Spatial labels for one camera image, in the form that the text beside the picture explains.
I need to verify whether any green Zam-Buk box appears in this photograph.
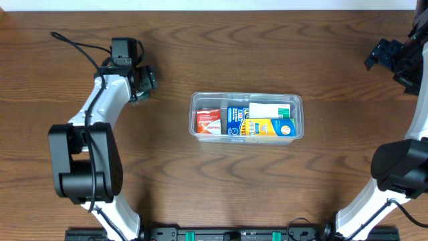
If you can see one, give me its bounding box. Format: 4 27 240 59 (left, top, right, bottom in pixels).
129 92 150 104

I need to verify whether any red ActiFast box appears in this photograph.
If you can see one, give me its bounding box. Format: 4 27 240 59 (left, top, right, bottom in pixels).
197 109 221 135

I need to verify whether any blue Kool Fever box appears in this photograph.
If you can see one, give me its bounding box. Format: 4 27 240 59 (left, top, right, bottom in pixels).
227 106 249 135

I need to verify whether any white Panadol box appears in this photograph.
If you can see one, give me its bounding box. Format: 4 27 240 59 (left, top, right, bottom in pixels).
249 102 291 118

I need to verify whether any yellow Woods box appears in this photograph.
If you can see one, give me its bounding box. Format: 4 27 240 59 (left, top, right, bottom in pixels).
245 118 296 137

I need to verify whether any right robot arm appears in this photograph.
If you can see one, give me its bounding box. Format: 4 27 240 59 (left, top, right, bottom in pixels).
316 0 427 240

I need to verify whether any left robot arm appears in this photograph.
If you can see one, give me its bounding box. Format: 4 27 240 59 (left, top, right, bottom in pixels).
48 66 157 240

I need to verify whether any clear plastic container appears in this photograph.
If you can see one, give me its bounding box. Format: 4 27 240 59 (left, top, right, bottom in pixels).
189 92 304 145

